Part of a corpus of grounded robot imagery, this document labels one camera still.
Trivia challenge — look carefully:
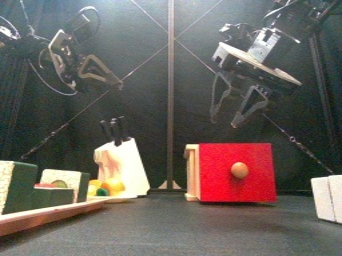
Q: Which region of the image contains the green sushi roll white rice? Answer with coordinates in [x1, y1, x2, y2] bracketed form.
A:
[39, 168, 91, 204]

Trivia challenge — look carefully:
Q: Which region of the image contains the small white plate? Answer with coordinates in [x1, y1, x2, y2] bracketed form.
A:
[86, 194, 139, 205]

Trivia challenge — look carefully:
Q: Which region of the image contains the green sushi piece red top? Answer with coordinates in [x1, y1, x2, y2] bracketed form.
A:
[31, 182, 76, 208]

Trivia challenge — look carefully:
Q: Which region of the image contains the large green sushi piece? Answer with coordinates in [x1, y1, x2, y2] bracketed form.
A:
[0, 160, 40, 216]

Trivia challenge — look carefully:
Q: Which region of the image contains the wooden sushi plate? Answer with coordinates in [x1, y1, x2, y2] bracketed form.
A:
[0, 198, 107, 238]

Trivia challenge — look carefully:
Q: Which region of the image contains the red box with wooden knob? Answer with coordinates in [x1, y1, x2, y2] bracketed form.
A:
[183, 142, 279, 204]

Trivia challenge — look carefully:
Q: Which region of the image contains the white wooden knife block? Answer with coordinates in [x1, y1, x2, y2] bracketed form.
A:
[92, 136, 152, 198]

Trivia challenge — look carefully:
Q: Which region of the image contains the pale yellow toy fruit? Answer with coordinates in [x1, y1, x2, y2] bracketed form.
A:
[87, 179, 104, 197]

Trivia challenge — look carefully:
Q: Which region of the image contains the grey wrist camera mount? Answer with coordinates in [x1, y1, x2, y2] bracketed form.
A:
[246, 27, 283, 65]

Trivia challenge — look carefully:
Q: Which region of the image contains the white cable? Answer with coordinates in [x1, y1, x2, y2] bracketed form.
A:
[27, 46, 78, 98]

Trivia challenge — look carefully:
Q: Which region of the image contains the vertical metal frame pole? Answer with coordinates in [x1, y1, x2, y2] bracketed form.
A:
[158, 0, 184, 192]

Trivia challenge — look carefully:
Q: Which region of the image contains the diagonal brace wire with turnbuckle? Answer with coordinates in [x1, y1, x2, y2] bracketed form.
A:
[131, 0, 337, 176]
[17, 0, 225, 162]

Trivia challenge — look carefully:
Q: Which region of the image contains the black cable loop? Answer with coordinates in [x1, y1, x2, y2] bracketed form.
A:
[66, 5, 103, 36]

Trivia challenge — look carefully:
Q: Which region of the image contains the black toy knife handle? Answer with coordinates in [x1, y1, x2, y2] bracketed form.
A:
[110, 117, 123, 148]

